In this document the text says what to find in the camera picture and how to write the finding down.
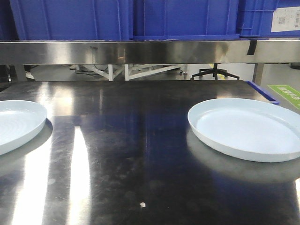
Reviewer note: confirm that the green floor sign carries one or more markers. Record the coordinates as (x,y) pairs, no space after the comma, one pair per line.
(288,93)

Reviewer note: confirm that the stainless steel shelf rail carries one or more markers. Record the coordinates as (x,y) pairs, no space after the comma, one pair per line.
(271,50)

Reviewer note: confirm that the blue shelf crate left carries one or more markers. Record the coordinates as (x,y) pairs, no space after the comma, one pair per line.
(110,20)

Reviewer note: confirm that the black tape strip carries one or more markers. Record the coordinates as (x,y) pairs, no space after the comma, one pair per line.
(252,47)

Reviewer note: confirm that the light blue plate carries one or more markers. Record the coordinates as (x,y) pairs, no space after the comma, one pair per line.
(20,122)
(247,129)

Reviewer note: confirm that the blue shelf crate right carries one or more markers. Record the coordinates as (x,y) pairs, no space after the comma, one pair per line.
(255,18)

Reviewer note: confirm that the white paper label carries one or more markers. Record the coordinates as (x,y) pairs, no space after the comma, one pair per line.
(286,19)

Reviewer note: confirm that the blue shelf crate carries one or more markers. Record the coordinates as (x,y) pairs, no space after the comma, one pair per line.
(255,18)
(185,19)
(110,20)

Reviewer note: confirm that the black office chair base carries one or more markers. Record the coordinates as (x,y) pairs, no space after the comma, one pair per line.
(214,71)

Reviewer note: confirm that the blue shelf crate middle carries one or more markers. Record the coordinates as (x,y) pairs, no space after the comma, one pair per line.
(185,19)

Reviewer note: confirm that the white table frame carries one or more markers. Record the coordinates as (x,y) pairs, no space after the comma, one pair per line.
(130,71)

